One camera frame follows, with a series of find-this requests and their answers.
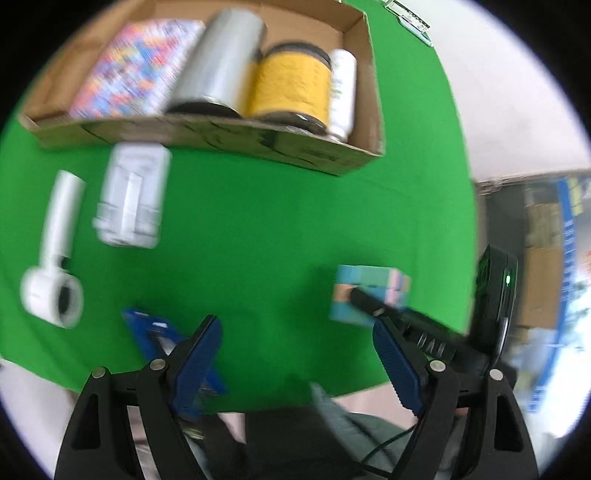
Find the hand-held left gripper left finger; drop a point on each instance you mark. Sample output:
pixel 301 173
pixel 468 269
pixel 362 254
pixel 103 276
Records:
pixel 196 364

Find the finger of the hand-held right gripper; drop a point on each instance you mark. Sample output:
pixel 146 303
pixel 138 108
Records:
pixel 415 323

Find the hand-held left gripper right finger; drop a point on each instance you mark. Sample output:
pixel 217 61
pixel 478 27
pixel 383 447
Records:
pixel 396 364

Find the pastel colour block cube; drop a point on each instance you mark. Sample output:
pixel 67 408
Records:
pixel 364 279

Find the brown cardboard box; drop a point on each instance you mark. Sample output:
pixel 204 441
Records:
pixel 300 147

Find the white bottle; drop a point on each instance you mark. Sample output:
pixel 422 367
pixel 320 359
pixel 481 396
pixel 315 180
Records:
pixel 342 92

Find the yellow jar black lid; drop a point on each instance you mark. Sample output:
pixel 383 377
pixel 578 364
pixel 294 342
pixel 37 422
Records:
pixel 291 83

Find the colourful board game box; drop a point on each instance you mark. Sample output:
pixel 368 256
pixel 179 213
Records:
pixel 134 69

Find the silver metal cylinder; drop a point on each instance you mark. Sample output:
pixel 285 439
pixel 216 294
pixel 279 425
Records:
pixel 217 60

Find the background cardboard box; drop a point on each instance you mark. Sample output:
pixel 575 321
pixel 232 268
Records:
pixel 540 286

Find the blue plastic clamp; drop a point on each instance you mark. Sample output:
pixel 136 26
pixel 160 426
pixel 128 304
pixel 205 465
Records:
pixel 147 328

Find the blue storage shelf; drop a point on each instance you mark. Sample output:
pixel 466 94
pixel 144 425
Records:
pixel 572 277

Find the green tablecloth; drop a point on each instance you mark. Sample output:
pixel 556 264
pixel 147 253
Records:
pixel 277 221

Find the white boxy plastic device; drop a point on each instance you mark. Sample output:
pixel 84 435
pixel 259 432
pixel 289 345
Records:
pixel 134 194

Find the white handheld device round head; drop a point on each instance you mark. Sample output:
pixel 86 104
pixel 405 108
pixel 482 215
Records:
pixel 57 221

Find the white flat object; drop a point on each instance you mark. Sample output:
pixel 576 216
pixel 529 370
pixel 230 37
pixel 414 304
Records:
pixel 411 21

